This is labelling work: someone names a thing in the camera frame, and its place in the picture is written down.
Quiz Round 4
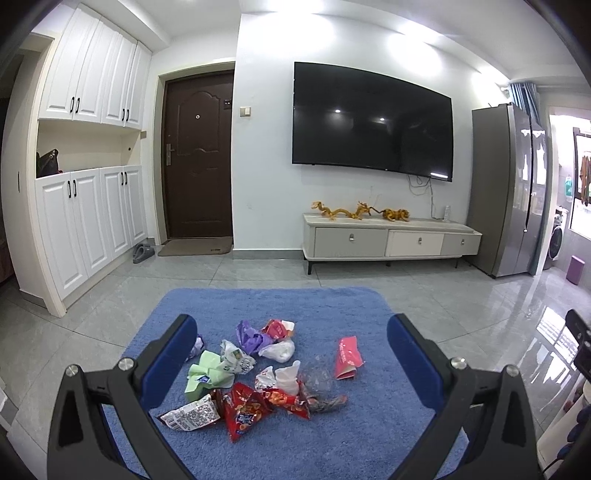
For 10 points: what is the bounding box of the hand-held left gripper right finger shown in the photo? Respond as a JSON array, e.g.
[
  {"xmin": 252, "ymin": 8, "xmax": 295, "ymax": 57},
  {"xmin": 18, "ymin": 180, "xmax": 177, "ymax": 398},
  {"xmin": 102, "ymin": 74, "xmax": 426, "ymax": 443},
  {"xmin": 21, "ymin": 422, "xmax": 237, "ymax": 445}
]
[{"xmin": 387, "ymin": 314, "xmax": 541, "ymax": 480}]

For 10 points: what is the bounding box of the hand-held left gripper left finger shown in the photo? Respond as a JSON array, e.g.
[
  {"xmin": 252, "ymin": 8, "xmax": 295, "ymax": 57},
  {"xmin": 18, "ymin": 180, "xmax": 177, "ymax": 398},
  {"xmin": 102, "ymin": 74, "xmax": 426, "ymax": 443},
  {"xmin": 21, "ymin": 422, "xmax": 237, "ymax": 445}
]
[{"xmin": 47, "ymin": 314, "xmax": 199, "ymax": 480}]

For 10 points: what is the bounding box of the green tissue paper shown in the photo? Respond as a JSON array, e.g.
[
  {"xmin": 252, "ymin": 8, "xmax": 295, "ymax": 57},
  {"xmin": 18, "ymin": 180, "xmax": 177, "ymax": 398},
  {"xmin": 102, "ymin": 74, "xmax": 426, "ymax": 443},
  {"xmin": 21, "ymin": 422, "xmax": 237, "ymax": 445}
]
[{"xmin": 185, "ymin": 350, "xmax": 236, "ymax": 401}]

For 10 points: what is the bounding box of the white barcode packet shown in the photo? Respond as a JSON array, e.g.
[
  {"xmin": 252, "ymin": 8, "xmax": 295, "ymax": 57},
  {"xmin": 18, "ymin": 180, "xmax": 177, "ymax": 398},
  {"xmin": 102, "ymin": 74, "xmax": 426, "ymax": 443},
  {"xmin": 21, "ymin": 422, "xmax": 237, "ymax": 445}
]
[{"xmin": 159, "ymin": 391, "xmax": 222, "ymax": 432}]

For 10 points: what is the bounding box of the pink red packet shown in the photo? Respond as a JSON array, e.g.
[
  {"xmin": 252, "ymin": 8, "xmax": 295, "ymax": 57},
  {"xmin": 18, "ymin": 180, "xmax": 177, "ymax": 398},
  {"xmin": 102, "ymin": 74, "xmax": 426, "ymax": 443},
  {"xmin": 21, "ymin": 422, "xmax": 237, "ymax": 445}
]
[{"xmin": 333, "ymin": 337, "xmax": 365, "ymax": 381}]

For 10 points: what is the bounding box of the green white printed wrapper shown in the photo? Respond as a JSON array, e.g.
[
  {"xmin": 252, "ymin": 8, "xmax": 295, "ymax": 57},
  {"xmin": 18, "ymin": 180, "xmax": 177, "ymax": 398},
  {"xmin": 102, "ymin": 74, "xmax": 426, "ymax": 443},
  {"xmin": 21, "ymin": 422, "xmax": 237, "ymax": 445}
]
[{"xmin": 219, "ymin": 339, "xmax": 256, "ymax": 376}]

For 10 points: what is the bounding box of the clear plastic wrapper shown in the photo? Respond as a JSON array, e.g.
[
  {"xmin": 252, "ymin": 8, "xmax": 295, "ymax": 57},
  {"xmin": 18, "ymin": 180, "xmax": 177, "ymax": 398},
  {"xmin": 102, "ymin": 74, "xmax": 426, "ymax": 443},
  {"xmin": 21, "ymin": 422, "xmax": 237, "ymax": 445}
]
[{"xmin": 300, "ymin": 355, "xmax": 347, "ymax": 398}]

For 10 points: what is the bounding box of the red snack packet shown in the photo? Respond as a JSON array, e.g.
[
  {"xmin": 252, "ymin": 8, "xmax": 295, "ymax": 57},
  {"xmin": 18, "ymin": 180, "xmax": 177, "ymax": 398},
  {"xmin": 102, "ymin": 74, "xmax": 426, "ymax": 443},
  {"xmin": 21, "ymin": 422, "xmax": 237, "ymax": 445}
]
[{"xmin": 222, "ymin": 382, "xmax": 278, "ymax": 443}]

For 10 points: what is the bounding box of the dark wrapper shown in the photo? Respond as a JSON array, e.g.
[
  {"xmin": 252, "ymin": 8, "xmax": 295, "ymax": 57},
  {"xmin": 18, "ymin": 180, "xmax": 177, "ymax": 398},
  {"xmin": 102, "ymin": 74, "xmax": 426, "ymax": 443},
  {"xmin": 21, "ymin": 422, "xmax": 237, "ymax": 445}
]
[{"xmin": 305, "ymin": 392, "xmax": 349, "ymax": 414}]

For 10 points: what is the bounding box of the silver foil wrapper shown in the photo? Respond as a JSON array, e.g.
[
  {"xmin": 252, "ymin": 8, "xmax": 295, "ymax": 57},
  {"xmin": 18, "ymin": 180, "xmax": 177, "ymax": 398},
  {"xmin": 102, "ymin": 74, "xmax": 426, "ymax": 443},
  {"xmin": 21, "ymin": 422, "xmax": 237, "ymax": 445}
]
[{"xmin": 255, "ymin": 366, "xmax": 278, "ymax": 392}]

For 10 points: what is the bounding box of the red white wrapper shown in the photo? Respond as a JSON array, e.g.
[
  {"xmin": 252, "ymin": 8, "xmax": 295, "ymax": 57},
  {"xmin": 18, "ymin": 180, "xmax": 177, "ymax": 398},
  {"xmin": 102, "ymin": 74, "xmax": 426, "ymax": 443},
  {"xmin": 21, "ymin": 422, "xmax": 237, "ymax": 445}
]
[{"xmin": 261, "ymin": 318, "xmax": 296, "ymax": 342}]

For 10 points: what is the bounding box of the white plastic bag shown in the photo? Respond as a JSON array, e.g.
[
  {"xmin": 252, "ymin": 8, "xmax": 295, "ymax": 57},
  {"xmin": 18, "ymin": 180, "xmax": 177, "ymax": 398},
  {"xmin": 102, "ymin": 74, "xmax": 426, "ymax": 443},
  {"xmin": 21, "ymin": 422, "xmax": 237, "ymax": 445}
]
[{"xmin": 257, "ymin": 339, "xmax": 295, "ymax": 363}]

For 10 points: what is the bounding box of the white tissue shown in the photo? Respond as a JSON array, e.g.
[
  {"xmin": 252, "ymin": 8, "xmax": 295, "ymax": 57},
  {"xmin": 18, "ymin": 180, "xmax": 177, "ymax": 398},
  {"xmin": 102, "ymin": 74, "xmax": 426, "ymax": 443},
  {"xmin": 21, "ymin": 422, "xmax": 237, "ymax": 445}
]
[{"xmin": 272, "ymin": 360, "xmax": 302, "ymax": 397}]

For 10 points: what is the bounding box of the red orange snack wrapper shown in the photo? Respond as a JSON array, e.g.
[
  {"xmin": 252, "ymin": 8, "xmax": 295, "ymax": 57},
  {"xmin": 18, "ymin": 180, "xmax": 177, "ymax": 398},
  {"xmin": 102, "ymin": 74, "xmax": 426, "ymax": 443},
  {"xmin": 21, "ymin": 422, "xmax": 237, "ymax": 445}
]
[{"xmin": 263, "ymin": 387, "xmax": 312, "ymax": 420}]

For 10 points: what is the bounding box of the white washing machine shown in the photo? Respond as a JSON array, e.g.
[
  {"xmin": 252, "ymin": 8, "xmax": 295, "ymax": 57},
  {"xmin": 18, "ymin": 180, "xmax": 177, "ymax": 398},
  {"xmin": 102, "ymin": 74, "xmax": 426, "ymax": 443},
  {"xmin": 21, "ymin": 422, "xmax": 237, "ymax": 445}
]
[{"xmin": 542, "ymin": 208, "xmax": 570, "ymax": 271}]

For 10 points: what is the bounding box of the brown doormat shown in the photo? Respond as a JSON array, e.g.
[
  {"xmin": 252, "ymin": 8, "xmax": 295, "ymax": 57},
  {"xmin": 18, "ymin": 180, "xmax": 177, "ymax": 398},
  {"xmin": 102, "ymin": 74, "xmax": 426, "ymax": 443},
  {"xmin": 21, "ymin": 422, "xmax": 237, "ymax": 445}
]
[{"xmin": 158, "ymin": 237, "xmax": 234, "ymax": 257}]

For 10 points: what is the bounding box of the blue fluffy mat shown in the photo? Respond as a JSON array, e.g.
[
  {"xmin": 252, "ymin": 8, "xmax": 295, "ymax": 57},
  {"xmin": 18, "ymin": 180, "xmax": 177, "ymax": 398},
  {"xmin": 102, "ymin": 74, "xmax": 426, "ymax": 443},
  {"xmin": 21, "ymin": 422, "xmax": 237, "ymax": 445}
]
[{"xmin": 99, "ymin": 287, "xmax": 472, "ymax": 480}]

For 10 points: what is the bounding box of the white grey television cabinet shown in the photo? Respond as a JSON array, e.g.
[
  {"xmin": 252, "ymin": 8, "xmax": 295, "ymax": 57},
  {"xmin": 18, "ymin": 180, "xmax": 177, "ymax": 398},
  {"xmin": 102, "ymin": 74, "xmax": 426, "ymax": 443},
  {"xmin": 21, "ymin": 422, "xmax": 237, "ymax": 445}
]
[{"xmin": 302, "ymin": 212, "xmax": 483, "ymax": 275}]

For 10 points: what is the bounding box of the orange hanging shirt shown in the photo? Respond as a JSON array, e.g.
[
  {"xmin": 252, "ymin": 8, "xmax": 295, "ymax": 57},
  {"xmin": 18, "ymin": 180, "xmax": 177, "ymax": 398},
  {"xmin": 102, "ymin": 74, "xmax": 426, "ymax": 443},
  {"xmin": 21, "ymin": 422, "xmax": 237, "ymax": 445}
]
[{"xmin": 579, "ymin": 154, "xmax": 591, "ymax": 206}]

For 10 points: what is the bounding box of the golden dragon figurine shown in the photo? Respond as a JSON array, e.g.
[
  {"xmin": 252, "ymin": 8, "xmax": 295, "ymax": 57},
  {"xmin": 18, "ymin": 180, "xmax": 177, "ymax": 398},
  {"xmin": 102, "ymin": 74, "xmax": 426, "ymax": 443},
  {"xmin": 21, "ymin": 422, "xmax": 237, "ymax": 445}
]
[{"xmin": 310, "ymin": 200, "xmax": 382, "ymax": 223}]

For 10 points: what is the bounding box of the white tall cabinet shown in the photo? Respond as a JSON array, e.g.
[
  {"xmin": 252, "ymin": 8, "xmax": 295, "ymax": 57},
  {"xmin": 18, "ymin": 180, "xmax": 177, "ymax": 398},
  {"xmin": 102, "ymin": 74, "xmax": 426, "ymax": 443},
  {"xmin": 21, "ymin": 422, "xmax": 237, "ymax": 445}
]
[{"xmin": 18, "ymin": 2, "xmax": 153, "ymax": 319}]

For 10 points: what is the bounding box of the grey refrigerator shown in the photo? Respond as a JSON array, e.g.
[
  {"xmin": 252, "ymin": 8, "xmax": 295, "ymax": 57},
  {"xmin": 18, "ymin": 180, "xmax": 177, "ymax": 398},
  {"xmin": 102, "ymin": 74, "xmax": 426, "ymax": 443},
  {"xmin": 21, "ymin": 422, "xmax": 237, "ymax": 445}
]
[{"xmin": 470, "ymin": 104, "xmax": 548, "ymax": 279}]

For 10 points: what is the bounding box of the dark brown door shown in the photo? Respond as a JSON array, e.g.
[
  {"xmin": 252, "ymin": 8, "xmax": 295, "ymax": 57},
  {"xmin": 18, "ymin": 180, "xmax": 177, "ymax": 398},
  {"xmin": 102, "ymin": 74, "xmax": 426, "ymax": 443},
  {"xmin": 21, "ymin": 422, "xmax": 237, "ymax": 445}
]
[{"xmin": 164, "ymin": 70, "xmax": 235, "ymax": 240}]

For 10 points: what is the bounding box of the black handbag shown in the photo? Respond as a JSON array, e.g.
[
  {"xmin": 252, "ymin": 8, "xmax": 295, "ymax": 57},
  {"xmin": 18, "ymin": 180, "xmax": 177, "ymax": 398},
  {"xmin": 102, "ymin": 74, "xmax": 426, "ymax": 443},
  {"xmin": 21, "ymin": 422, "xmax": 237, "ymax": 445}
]
[{"xmin": 36, "ymin": 148, "xmax": 61, "ymax": 177}]

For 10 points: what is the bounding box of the blue curtain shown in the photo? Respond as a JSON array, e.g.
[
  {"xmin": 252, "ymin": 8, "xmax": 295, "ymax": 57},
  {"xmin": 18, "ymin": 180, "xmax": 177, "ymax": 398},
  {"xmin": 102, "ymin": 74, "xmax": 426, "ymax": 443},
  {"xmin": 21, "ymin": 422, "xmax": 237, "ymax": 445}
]
[{"xmin": 509, "ymin": 82, "xmax": 540, "ymax": 121}]

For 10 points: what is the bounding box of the television cable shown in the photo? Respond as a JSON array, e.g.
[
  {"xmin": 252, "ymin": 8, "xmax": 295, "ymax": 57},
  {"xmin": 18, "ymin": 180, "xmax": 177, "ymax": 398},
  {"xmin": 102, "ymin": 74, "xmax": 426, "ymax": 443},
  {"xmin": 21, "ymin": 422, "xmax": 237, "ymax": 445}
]
[{"xmin": 406, "ymin": 173, "xmax": 437, "ymax": 217}]

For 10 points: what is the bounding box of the black wall television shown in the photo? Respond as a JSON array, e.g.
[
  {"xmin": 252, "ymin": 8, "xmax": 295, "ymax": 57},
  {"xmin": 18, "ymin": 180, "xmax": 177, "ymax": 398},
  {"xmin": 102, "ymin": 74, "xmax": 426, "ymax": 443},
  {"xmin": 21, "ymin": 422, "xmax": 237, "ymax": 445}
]
[{"xmin": 292, "ymin": 61, "xmax": 454, "ymax": 183}]

